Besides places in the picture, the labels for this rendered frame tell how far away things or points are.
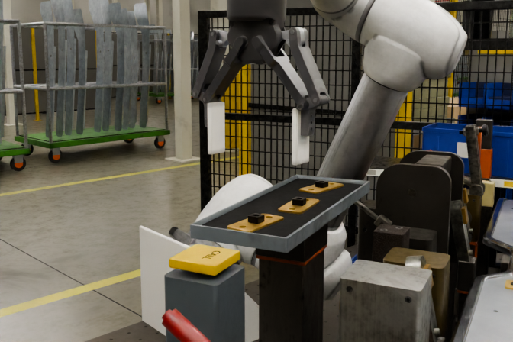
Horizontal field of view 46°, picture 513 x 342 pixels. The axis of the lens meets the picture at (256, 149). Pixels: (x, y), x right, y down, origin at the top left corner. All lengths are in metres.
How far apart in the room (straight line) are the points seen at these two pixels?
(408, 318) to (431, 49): 0.61
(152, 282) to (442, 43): 0.89
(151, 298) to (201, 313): 0.91
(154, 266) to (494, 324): 0.86
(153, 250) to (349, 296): 0.83
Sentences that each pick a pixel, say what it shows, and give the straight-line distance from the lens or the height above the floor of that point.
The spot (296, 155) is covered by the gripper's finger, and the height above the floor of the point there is 1.26.
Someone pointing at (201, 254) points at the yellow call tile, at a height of 1.16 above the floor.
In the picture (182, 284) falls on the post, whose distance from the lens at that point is 0.69.
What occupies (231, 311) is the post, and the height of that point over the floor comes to 1.10.
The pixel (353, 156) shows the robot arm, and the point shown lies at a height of 1.16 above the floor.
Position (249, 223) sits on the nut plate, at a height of 1.16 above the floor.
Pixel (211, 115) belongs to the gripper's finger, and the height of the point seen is 1.30.
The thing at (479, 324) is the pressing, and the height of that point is 1.00.
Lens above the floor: 1.38
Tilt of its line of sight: 9 degrees down
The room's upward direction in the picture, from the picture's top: straight up
